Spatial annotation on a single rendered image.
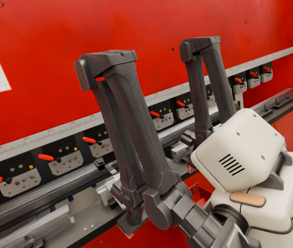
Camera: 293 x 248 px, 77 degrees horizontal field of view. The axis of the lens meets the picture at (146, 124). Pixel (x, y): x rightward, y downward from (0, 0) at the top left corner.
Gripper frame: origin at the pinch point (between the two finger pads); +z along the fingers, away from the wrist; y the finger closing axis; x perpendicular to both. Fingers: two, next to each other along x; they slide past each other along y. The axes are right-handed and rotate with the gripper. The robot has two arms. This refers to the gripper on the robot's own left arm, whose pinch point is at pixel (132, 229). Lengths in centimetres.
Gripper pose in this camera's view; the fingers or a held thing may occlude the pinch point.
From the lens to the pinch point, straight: 82.2
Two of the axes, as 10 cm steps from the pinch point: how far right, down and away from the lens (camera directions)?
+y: -6.8, 3.7, -6.3
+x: 7.2, 4.7, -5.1
